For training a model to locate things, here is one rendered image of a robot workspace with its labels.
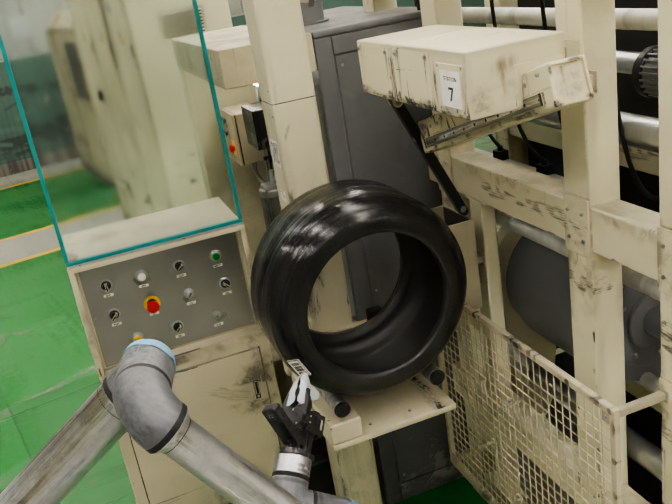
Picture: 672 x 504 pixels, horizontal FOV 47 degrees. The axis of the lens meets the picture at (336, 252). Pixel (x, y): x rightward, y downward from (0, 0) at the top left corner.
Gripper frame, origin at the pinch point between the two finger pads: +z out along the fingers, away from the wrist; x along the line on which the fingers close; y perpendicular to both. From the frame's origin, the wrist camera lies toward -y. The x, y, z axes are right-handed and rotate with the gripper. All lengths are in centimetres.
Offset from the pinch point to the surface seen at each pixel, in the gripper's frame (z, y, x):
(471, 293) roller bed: 47, 53, 13
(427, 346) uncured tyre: 14.9, 24.2, 20.1
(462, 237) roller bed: 58, 38, 19
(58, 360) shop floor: 89, 75, -297
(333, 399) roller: -0.4, 14.7, -2.1
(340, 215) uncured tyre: 32.0, -16.6, 21.8
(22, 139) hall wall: 514, 143, -764
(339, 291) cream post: 37.9, 20.7, -12.4
